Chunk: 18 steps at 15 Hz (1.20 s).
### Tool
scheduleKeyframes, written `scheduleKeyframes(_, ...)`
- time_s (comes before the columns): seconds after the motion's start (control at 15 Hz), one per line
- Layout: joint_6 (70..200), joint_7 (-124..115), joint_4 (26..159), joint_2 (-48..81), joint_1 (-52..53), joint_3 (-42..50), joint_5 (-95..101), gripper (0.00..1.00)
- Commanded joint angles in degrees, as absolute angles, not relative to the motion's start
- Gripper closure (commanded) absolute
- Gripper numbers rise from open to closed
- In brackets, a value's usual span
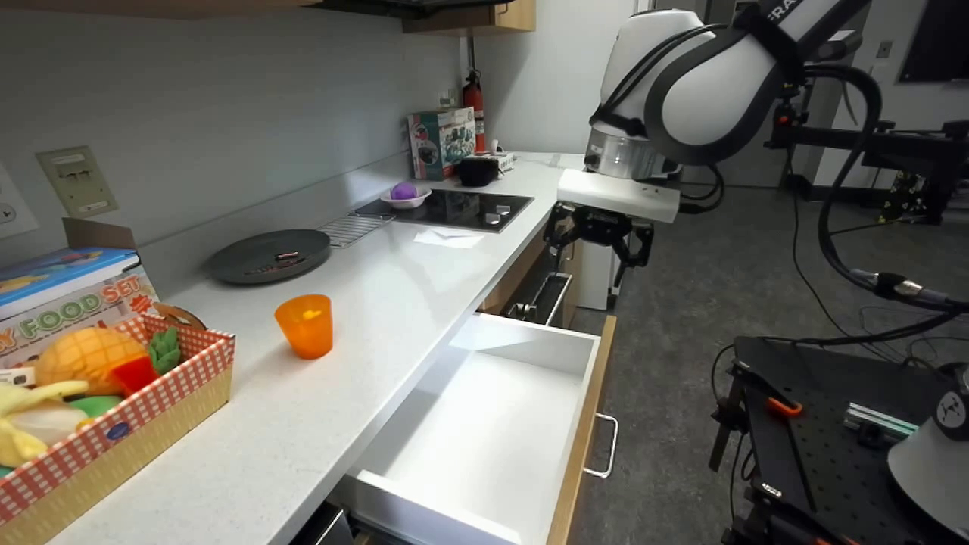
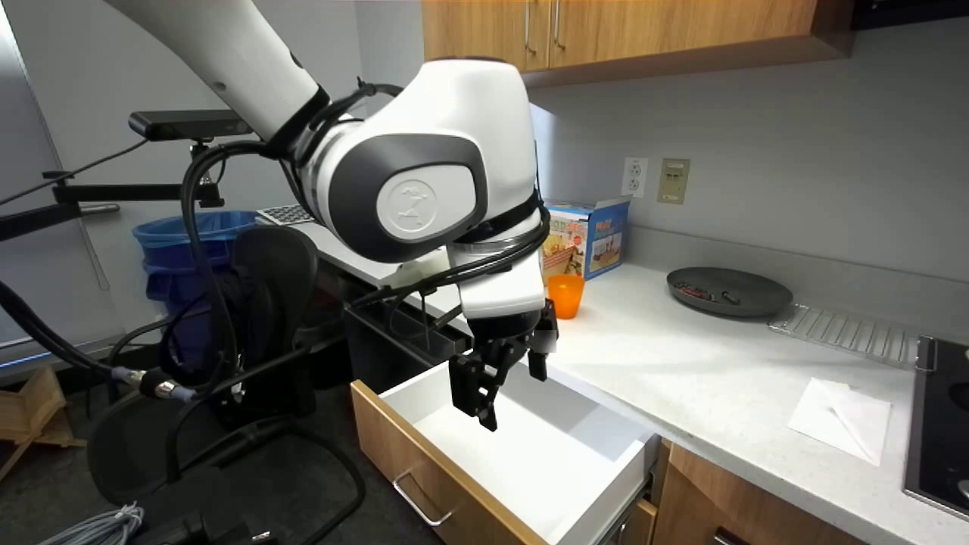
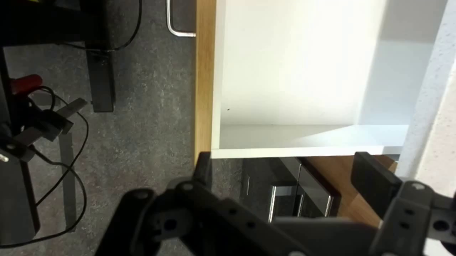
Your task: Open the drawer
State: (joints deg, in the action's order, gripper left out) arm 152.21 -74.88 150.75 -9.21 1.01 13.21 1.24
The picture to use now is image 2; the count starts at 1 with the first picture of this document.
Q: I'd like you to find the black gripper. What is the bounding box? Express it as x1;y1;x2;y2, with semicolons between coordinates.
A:
446;296;562;436

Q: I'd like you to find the wooden front white drawer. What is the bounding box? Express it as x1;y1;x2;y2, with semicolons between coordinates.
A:
348;358;662;545

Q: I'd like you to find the silver drawer handle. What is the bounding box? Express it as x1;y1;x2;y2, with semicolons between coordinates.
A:
386;466;457;534

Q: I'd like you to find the orange plastic cup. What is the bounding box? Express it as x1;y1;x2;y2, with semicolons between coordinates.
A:
544;272;591;323

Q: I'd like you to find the stainless dishwasher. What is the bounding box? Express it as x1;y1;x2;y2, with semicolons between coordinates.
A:
338;289;475;399

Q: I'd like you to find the blue toy food box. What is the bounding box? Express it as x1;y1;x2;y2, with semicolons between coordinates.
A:
541;196;633;285

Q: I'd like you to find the black round stove plate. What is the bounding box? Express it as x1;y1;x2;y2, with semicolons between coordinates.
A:
662;263;796;323

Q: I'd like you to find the black office chair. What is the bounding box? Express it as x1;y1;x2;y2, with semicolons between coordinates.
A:
83;221;369;545

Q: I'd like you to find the white paper napkin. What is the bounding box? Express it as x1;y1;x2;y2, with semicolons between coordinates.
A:
787;373;895;468

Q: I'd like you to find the clear ribbed mat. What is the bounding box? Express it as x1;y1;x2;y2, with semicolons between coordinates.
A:
770;298;922;367

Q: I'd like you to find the wooden upper cabinet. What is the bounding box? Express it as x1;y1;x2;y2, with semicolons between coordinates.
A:
418;0;858;90

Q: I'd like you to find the blue plastic bin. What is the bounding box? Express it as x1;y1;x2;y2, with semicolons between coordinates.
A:
130;206;263;340

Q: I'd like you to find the black glass cooktop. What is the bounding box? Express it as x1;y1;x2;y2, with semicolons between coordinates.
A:
900;333;969;520

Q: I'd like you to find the black range hood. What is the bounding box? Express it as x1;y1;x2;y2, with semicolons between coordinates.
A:
851;0;969;33

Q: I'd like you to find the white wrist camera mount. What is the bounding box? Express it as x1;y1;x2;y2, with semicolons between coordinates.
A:
457;259;550;323

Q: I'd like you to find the white wall outlet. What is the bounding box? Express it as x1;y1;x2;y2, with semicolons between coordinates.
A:
616;153;650;201

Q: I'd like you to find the beige wall sign plate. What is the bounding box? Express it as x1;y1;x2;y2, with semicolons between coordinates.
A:
653;153;693;209

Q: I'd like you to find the grey wire rack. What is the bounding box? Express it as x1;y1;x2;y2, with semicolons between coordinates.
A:
255;204;318;228

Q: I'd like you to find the black cable bundle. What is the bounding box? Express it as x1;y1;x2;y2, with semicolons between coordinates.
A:
0;137;309;408

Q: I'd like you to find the black stereo camera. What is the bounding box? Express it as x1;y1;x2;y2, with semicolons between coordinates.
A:
123;106;255;141

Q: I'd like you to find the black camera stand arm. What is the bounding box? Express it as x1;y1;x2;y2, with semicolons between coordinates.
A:
0;139;228;244

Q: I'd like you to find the grey coiled cable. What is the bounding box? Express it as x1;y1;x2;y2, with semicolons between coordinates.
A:
37;499;152;545

